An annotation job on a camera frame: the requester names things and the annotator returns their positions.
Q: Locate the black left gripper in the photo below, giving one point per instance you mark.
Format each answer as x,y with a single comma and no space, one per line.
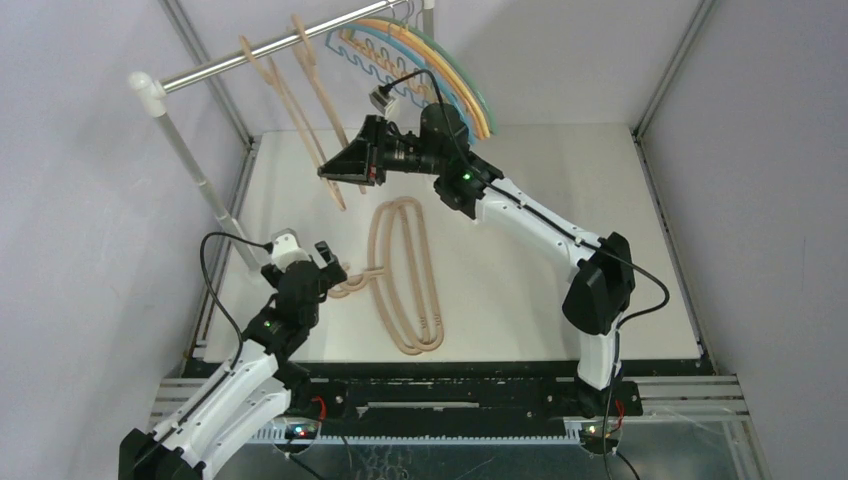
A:
333,273

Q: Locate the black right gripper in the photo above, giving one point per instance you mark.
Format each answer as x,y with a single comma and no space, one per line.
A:
375,152

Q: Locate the beige plastic hanger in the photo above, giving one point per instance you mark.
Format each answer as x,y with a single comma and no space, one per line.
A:
424,318
305,55
391,311
272,76

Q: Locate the beige plastic hanger top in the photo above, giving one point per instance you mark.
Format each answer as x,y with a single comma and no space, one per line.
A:
305,55

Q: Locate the yellow wire hanger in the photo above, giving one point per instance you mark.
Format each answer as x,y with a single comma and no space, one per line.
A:
447,67

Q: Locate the green wire hanger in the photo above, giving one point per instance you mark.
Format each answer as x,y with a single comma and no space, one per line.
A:
428,15

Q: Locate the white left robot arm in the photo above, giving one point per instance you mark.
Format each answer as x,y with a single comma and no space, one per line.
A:
256,384

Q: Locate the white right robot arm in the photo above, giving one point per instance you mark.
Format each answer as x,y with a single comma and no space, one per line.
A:
597,270

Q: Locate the metal clothes rack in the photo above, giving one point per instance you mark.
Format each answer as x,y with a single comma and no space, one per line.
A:
172,216

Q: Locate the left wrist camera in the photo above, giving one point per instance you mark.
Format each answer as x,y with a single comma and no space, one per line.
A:
286,249

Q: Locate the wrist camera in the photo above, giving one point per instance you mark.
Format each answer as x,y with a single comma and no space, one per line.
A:
286,249
384,102

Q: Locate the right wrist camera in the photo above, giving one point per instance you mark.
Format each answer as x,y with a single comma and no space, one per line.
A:
384,102

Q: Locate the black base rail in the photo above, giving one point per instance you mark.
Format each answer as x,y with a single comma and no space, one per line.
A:
475,400

